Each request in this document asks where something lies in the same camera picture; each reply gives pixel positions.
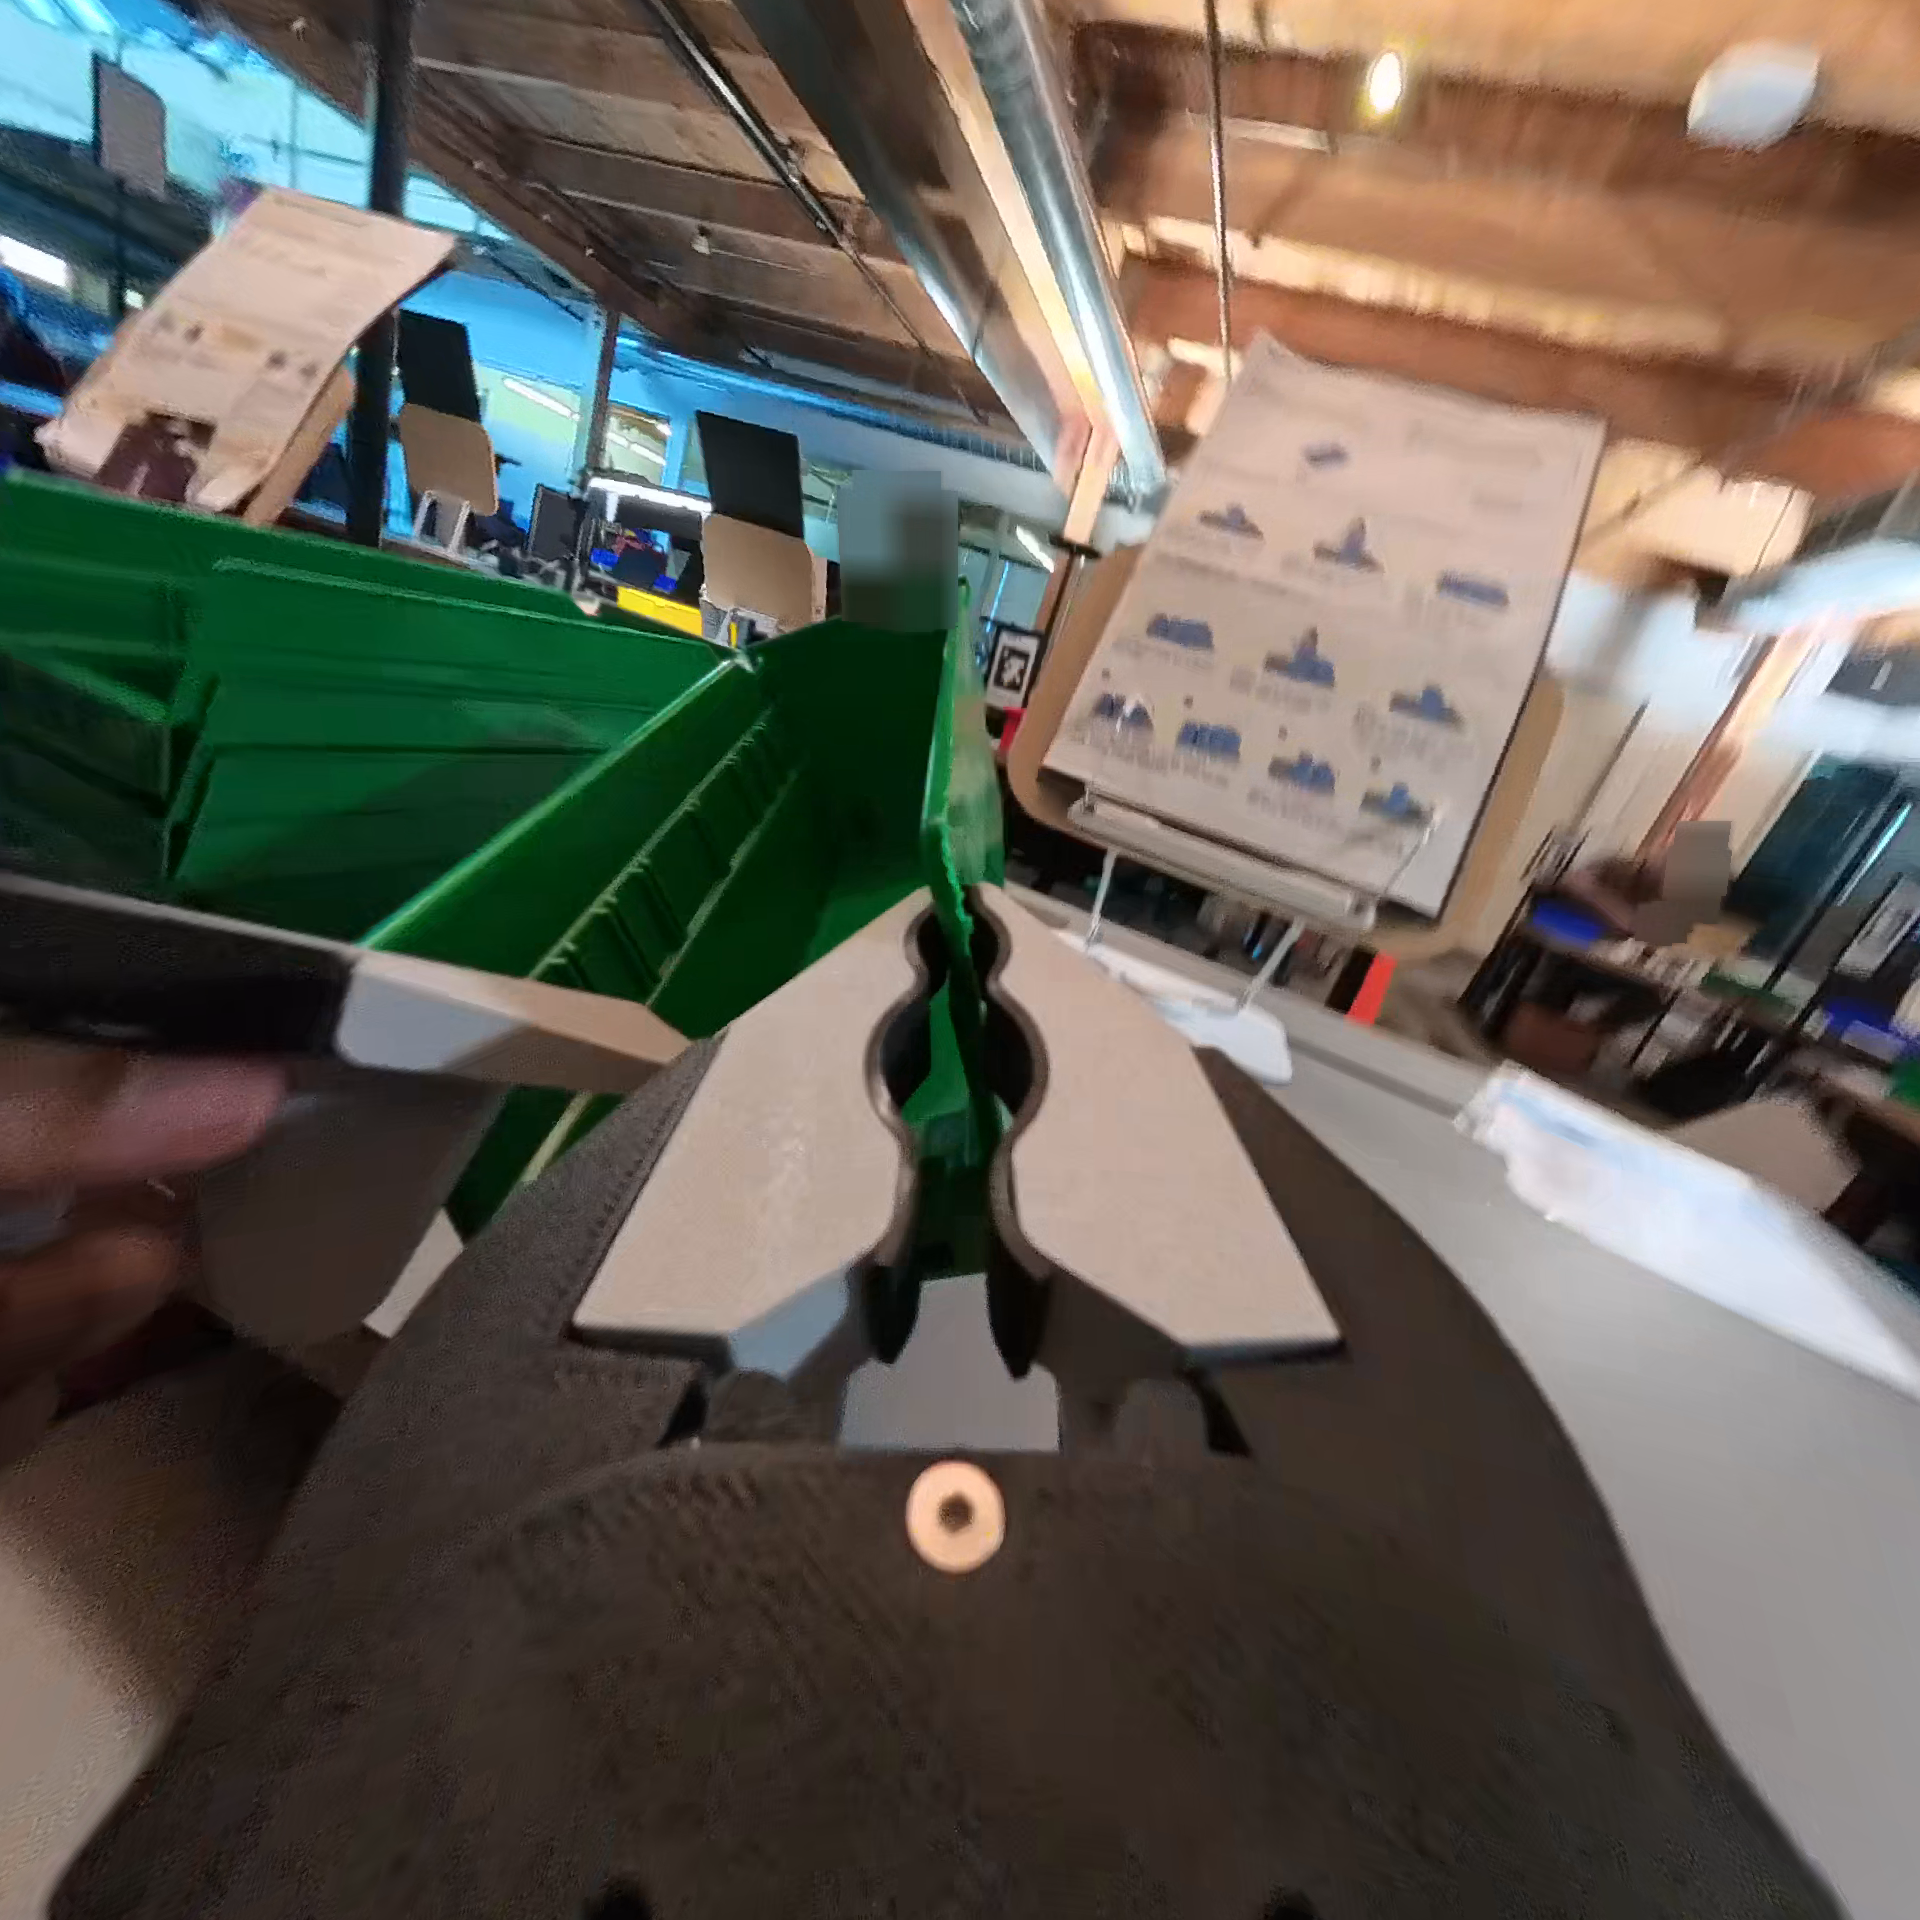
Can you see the grey desk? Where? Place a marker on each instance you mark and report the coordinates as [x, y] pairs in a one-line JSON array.
[[1650, 1501]]

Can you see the black display panel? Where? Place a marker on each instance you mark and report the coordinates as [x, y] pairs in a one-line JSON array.
[[750, 473]]

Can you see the silver spiral air duct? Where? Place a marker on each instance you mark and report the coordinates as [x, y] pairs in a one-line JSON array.
[[1050, 224]]

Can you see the white printed papers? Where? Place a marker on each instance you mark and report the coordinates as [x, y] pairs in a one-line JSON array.
[[1650, 1201]]

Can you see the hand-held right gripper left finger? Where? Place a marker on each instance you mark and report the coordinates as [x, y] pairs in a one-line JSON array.
[[750, 1201]]

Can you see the black-white marker sign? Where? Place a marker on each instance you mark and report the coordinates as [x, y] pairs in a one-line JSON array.
[[1013, 665]]

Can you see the white ceiling device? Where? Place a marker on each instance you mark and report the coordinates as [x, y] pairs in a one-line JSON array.
[[1755, 93]]

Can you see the person's beige trousers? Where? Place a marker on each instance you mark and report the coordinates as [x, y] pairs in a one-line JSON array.
[[90, 1650]]

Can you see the instruction poster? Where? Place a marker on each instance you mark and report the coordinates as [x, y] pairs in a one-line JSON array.
[[1318, 630]]

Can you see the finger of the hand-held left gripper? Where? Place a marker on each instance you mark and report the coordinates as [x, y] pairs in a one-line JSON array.
[[510, 1028]]

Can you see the cardboard poster stand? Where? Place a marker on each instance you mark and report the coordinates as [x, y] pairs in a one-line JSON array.
[[1050, 676], [253, 330]]

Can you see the ceiling light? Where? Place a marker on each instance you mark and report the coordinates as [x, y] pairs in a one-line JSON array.
[[1385, 82]]

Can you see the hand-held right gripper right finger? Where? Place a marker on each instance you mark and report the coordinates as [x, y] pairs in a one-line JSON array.
[[1170, 1201]]

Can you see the black pole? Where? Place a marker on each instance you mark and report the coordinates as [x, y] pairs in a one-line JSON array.
[[389, 119]]

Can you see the person's left hand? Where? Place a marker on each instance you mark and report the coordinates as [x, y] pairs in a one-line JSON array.
[[90, 1201]]

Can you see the silver rectangular air duct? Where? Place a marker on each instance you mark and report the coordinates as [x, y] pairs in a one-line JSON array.
[[884, 166]]

